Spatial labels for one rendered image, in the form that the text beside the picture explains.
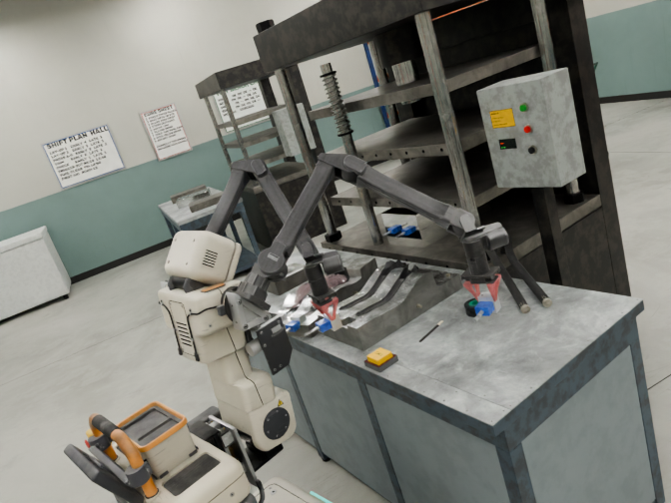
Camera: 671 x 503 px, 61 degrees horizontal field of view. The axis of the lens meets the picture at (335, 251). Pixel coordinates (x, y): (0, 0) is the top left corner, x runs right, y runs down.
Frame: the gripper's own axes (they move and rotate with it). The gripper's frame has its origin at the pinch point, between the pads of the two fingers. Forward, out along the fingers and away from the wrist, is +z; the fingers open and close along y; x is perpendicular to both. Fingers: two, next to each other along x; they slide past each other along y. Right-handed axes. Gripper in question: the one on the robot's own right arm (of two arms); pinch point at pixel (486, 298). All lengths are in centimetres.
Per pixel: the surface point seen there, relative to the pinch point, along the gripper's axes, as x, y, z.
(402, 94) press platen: -82, 59, -58
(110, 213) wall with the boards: -282, 713, 14
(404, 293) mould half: -11.2, 37.2, 4.4
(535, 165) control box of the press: -66, 2, -21
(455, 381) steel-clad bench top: 23.1, 3.3, 14.4
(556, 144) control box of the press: -65, -7, -28
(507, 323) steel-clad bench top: -9.8, 0.3, 14.5
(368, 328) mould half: 8.0, 41.8, 7.8
